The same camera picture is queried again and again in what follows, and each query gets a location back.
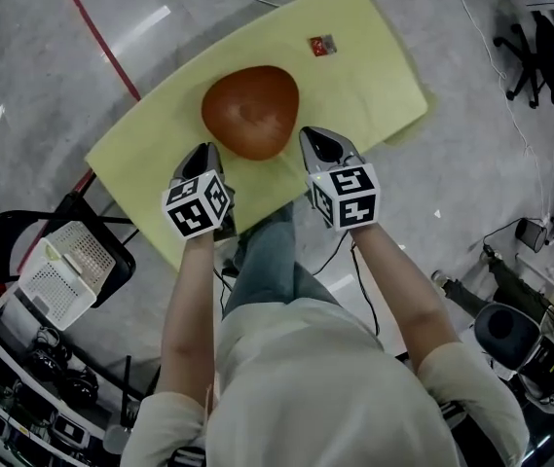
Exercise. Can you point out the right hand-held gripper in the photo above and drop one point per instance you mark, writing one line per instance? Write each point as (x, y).
(349, 197)

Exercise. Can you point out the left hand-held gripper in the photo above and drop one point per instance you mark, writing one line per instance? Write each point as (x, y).
(194, 207)

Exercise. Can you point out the brown wooden bowl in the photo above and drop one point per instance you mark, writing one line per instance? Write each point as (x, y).
(252, 110)

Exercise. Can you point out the small red packet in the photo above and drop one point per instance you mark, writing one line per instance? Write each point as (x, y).
(322, 45)

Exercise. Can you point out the person's left forearm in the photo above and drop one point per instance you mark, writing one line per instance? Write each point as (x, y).
(189, 309)

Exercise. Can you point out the person's right forearm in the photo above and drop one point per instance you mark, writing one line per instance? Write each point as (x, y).
(403, 299)

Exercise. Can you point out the table with yellow-green cloth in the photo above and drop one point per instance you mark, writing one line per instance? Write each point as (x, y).
(354, 90)

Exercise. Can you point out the person's blue jeans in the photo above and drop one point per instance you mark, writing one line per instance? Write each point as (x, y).
(267, 270)

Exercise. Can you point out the white perforated plastic basket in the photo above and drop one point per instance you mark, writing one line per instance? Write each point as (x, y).
(62, 285)

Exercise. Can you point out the black mesh cup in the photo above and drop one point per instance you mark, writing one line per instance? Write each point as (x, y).
(532, 235)

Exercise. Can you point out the person's white shirt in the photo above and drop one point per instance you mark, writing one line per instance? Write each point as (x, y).
(325, 387)

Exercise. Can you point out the black office chair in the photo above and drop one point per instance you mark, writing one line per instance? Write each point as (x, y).
(544, 61)

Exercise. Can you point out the black headset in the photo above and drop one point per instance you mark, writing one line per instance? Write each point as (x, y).
(81, 389)
(45, 365)

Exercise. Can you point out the grey moulded chair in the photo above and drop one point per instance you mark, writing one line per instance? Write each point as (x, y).
(507, 334)

